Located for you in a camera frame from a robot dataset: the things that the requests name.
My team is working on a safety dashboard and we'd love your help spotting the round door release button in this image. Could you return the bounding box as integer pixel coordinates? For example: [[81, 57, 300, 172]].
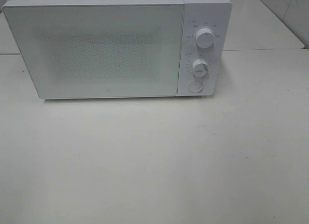
[[188, 82, 203, 93]]

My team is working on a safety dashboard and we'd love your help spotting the white microwave knob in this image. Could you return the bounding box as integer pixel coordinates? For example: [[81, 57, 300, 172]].
[[192, 59, 209, 77], [195, 27, 214, 49]]

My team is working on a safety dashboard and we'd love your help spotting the white microwave door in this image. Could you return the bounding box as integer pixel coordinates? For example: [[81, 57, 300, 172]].
[[4, 5, 184, 99]]

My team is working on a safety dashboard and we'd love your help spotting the white microwave oven body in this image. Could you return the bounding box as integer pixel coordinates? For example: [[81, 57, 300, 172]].
[[2, 0, 232, 98]]

